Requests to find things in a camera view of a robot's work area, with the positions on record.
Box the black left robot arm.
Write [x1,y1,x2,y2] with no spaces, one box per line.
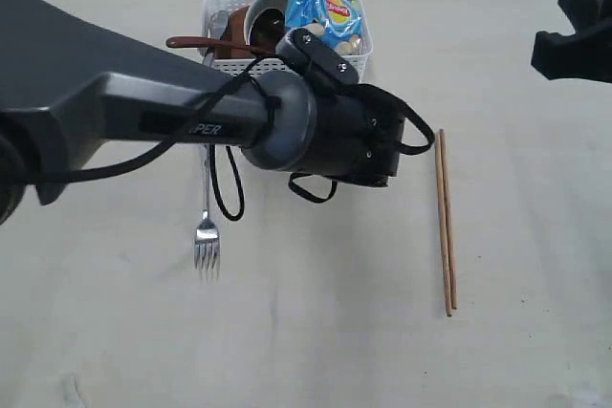
[1,0,404,218]

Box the white perforated plastic basket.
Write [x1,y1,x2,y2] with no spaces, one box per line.
[199,0,373,81]

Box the black cable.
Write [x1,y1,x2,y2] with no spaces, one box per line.
[47,54,437,223]

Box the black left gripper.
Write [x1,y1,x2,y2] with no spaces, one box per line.
[305,84,404,187]

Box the blue Lay's chips bag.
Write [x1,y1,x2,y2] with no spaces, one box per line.
[285,0,364,55]

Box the brown wooden spoon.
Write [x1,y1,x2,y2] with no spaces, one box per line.
[165,36,275,55]

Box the white ceramic bowl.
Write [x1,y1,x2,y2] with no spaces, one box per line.
[244,0,288,45]

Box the shiny steel cup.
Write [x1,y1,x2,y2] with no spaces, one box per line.
[249,8,286,52]

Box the silver metal knife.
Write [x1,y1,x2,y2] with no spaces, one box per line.
[203,10,229,67]

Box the silver metal fork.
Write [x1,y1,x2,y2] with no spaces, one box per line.
[194,145,220,279]

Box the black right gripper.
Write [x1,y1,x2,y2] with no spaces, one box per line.
[531,0,611,83]

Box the brown wooden bowl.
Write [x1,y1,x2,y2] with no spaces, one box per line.
[220,7,249,45]

